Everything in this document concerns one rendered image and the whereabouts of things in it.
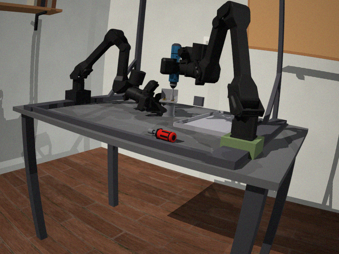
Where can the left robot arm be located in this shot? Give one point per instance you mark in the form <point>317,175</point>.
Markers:
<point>244,102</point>

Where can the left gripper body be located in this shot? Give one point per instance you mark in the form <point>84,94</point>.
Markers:
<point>168,66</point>

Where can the blue electric nut driver barrel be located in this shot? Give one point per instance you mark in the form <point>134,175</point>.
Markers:
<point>174,78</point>

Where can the white shallow rectangular tray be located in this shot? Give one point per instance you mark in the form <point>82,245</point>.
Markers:
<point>216,123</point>

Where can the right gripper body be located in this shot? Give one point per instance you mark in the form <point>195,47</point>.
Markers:
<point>143,100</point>

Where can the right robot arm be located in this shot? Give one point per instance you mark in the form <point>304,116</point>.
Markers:
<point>121,84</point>

